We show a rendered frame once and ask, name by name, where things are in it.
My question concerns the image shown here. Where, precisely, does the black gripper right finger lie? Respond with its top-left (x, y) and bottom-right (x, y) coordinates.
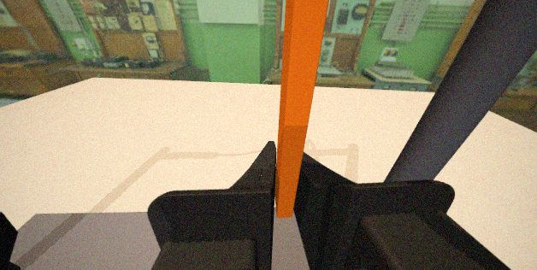
top-left (293, 153), bottom-right (455, 270)

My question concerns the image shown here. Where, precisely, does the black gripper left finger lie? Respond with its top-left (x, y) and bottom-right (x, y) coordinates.
top-left (147, 141), bottom-right (276, 270)

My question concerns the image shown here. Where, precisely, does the orange handle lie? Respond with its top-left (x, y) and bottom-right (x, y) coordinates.
top-left (274, 0), bottom-right (329, 218)

